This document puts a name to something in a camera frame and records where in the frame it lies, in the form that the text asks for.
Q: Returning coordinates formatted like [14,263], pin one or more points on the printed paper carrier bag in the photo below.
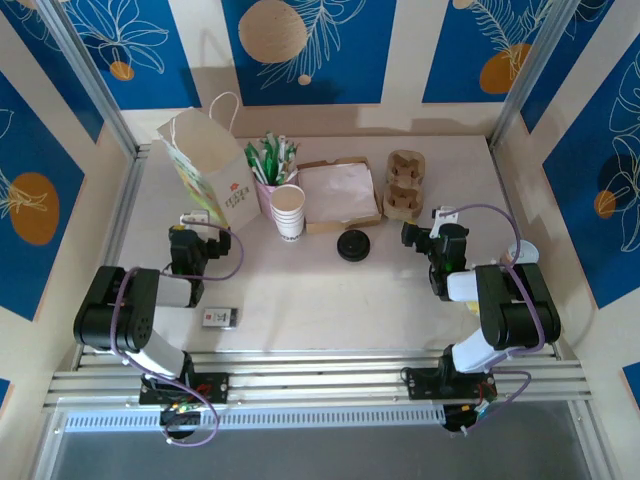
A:
[220,160]

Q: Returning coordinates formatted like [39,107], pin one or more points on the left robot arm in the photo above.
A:
[115,310]

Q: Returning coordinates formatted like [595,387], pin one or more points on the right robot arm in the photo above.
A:
[520,310]

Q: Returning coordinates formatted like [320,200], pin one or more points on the pink straw holder cup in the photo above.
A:
[267,195]

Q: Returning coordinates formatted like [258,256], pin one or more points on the small white card packet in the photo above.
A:
[220,317]

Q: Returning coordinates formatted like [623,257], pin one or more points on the paper cup at right edge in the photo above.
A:
[525,250]

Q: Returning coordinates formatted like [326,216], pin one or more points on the white paper napkins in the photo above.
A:
[340,192]

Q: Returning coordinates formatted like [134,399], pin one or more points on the green wrapped straw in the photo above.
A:
[272,150]
[265,160]
[252,159]

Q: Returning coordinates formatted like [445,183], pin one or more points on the brown cardboard napkin box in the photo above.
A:
[325,227]

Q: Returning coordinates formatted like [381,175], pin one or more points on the white wrapped straw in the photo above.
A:
[283,152]
[292,159]

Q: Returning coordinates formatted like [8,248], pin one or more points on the left black connector box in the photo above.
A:
[180,417]

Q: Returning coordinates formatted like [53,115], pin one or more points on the black connector box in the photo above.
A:
[465,417]
[180,417]

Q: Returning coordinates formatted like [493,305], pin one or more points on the right black connector box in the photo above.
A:
[465,417]

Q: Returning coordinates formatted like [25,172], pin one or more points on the grey metal panel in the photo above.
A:
[320,455]

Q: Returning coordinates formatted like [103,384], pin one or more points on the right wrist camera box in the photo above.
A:
[442,217]

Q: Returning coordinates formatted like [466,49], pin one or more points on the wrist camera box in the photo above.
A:
[195,219]
[442,217]

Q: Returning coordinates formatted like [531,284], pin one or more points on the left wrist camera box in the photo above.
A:
[195,219]

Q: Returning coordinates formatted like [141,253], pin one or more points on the left aluminium side rail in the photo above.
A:
[127,200]

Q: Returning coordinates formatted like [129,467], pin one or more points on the aluminium side rail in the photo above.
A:
[127,200]
[503,175]

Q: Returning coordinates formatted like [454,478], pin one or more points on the right aluminium side rail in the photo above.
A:
[503,175]

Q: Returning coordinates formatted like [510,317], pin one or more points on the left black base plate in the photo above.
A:
[215,387]

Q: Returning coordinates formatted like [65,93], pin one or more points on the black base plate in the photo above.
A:
[215,387]
[420,382]

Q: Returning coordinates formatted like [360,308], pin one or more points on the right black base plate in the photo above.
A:
[420,382]

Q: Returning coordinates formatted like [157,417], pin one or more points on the aluminium front rail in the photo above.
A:
[320,375]

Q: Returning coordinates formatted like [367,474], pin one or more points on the right aluminium post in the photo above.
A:
[531,65]

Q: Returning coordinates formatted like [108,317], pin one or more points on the aluminium post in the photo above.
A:
[86,65]
[531,65]

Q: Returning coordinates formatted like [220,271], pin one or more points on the left aluminium post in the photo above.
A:
[86,65]

